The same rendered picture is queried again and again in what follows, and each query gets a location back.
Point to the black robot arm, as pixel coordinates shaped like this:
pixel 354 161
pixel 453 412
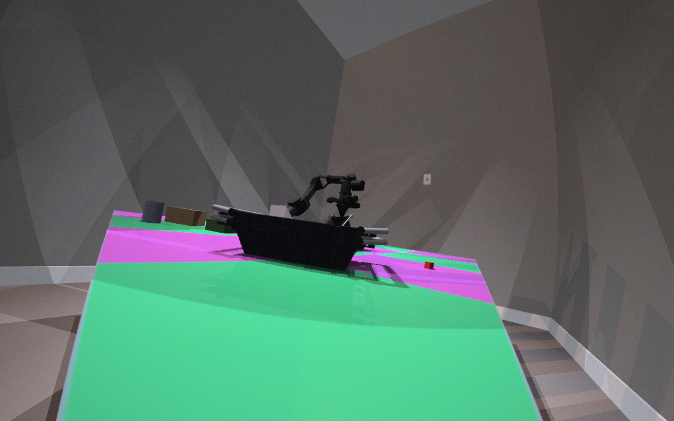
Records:
pixel 300 204

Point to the tan cube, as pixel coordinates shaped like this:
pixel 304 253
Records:
pixel 185 216

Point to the grey cylinder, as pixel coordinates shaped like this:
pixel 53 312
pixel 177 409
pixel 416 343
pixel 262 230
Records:
pixel 152 212

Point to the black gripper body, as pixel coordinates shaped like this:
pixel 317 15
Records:
pixel 339 201

